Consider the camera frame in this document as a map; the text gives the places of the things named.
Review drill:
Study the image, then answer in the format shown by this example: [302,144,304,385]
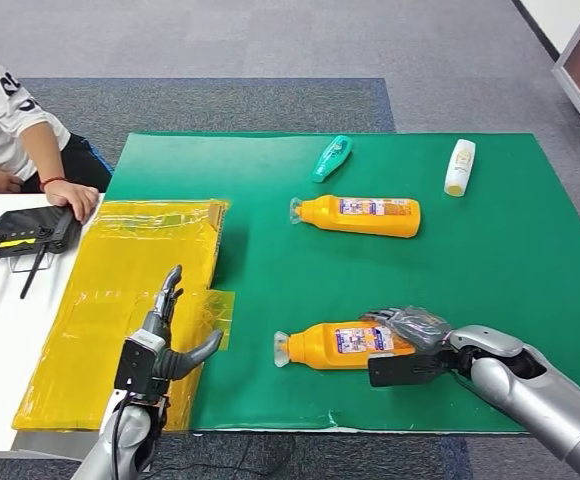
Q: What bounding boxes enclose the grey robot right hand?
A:
[359,305,454,352]

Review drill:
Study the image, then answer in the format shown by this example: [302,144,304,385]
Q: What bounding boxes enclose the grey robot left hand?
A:
[141,264,224,382]

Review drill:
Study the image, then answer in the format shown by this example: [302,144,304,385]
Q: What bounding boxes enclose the person's left hand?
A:
[43,178,100,225]

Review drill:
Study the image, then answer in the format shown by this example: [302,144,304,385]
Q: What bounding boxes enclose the black remote controller with antennas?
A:
[0,205,82,301]

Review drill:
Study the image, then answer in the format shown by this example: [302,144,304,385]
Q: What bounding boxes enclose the orange detergent bottle clear cap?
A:
[289,194,422,240]
[273,321,416,371]

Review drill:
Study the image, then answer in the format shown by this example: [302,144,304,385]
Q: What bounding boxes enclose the white plastic bottle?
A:
[443,138,476,198]

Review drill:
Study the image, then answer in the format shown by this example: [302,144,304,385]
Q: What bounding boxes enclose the teal plastic bottle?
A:
[312,134,353,184]

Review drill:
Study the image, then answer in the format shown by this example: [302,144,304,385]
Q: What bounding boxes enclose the yellow taped cardboard sheet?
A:
[12,198,236,432]

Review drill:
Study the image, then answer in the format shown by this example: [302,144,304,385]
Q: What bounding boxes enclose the green table mat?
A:
[106,132,580,435]

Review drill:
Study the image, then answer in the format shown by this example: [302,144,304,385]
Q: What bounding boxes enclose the clear acrylic stand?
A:
[8,251,55,274]

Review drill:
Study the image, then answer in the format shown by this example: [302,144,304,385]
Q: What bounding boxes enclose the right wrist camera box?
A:
[367,347,458,389]

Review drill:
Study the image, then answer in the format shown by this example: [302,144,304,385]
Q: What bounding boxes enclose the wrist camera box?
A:
[113,329,171,402]
[367,347,458,389]

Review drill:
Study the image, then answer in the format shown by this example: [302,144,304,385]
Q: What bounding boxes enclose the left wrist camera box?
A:
[113,329,171,402]

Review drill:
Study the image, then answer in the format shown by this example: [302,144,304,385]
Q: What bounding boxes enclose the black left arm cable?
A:
[111,394,131,480]

